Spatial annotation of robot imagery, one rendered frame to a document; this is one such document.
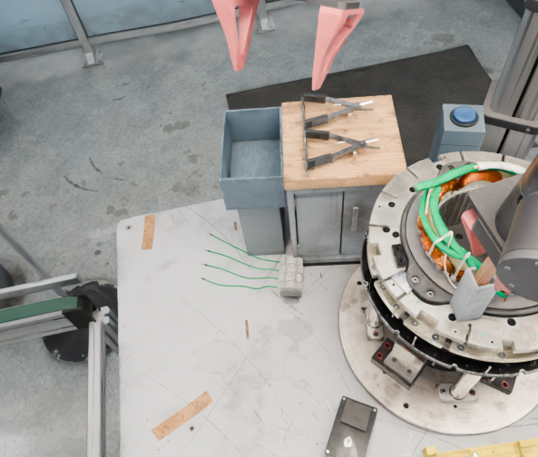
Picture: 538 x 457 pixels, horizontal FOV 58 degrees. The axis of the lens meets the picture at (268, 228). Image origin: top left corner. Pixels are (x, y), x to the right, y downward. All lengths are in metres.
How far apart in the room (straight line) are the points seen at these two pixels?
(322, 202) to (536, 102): 0.50
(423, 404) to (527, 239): 0.60
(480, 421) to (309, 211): 0.45
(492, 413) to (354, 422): 0.24
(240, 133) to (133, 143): 1.59
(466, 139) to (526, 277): 0.61
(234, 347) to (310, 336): 0.15
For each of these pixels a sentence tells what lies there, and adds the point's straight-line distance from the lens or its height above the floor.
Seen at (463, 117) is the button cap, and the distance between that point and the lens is 0.96.
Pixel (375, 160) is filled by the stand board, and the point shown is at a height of 1.06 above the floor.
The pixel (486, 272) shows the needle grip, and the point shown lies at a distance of 0.57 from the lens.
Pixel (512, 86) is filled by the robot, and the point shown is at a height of 0.99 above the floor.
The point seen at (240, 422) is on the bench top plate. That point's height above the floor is 0.78.
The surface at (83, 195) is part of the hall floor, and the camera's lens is 2.40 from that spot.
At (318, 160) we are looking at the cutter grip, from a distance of 0.79.
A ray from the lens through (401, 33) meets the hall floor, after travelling 2.99.
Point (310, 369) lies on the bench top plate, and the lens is 0.95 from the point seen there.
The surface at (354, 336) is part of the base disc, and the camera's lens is 0.95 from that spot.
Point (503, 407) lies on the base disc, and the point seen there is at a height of 0.80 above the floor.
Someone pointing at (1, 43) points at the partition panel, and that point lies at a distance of 3.16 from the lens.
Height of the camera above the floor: 1.68
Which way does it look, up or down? 55 degrees down
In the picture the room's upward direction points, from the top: 9 degrees counter-clockwise
